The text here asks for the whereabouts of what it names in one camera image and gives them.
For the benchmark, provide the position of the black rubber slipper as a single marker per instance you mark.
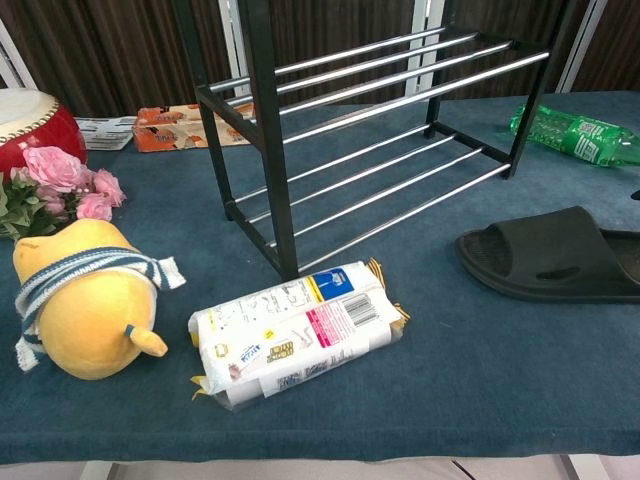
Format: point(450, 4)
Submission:
point(540, 240)

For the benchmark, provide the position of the black metal shoe rack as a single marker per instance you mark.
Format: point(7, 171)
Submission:
point(265, 150)

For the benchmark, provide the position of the white wet wipes pack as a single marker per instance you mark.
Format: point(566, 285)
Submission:
point(300, 330)

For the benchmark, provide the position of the blue table cloth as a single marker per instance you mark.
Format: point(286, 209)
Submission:
point(450, 375)

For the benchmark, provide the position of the orange tissue box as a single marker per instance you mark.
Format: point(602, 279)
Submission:
point(165, 130)

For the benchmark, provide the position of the yellow plush toy with scarf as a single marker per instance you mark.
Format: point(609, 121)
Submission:
point(90, 310)

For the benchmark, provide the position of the white printed paper leaflet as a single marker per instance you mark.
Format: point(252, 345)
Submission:
point(102, 132)

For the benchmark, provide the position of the green plastic bottle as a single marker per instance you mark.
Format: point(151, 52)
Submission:
point(575, 135)

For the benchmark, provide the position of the pink artificial flower bouquet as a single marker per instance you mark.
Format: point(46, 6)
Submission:
point(50, 165)

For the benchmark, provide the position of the red drum with white skin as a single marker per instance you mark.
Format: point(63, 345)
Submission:
point(50, 130)

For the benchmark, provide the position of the white metal frame post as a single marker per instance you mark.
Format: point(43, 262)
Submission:
point(580, 45)
point(422, 15)
point(10, 60)
point(231, 45)

